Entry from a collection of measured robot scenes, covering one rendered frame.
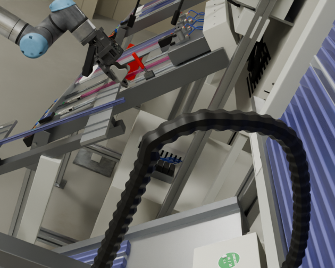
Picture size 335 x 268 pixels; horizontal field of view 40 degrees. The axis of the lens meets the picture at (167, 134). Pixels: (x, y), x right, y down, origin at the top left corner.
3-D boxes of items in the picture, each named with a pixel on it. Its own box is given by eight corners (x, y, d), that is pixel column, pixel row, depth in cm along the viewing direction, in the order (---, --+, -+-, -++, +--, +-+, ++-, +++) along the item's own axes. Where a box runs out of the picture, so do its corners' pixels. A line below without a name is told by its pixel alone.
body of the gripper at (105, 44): (121, 58, 151) (97, 30, 147) (102, 73, 154) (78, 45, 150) (125, 51, 158) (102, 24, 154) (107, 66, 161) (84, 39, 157)
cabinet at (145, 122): (66, 296, 194) (110, 185, 166) (103, 202, 256) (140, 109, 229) (206, 346, 199) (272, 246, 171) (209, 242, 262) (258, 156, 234)
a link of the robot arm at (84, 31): (68, 35, 149) (75, 30, 156) (78, 46, 150) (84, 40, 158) (85, 21, 147) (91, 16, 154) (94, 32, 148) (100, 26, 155)
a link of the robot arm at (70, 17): (50, 6, 153) (68, -11, 150) (73, 31, 156) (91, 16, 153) (43, 10, 146) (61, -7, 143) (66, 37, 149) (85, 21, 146)
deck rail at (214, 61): (44, 145, 162) (34, 131, 159) (45, 142, 163) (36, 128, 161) (231, 65, 142) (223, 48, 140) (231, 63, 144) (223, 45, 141)
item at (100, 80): (44, 135, 162) (40, 128, 161) (90, 74, 221) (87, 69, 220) (90, 116, 157) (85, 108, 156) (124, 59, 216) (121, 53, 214)
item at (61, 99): (45, 142, 163) (34, 126, 161) (91, 80, 222) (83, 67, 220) (48, 141, 163) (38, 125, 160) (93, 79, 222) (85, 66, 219)
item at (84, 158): (72, 162, 277) (111, 47, 242) (82, 144, 298) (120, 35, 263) (109, 177, 278) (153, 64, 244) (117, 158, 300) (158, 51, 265)
